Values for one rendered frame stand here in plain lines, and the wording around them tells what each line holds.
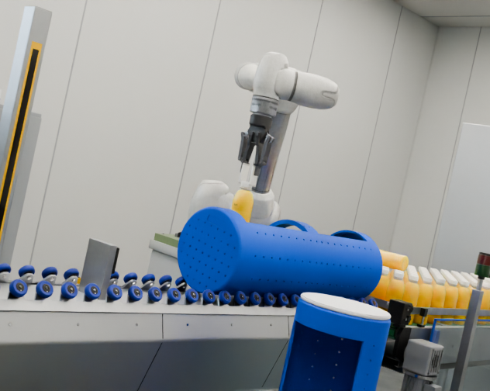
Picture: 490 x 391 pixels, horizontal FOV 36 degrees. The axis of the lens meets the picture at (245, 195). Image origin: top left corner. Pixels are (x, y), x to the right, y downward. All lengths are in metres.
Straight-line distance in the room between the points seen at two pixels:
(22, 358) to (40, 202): 3.43
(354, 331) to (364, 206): 5.57
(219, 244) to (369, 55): 5.28
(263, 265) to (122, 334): 0.57
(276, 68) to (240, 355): 0.95
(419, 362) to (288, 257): 0.84
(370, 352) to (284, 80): 0.91
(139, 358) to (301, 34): 4.92
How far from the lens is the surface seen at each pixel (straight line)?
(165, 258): 3.28
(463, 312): 3.65
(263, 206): 3.25
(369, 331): 2.22
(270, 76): 2.49
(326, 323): 2.20
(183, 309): 2.27
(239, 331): 2.46
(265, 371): 2.69
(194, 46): 5.96
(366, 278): 2.98
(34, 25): 2.32
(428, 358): 3.11
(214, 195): 3.24
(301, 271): 2.62
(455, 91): 8.13
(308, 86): 2.51
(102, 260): 2.14
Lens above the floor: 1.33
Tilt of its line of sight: 1 degrees down
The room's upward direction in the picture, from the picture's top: 12 degrees clockwise
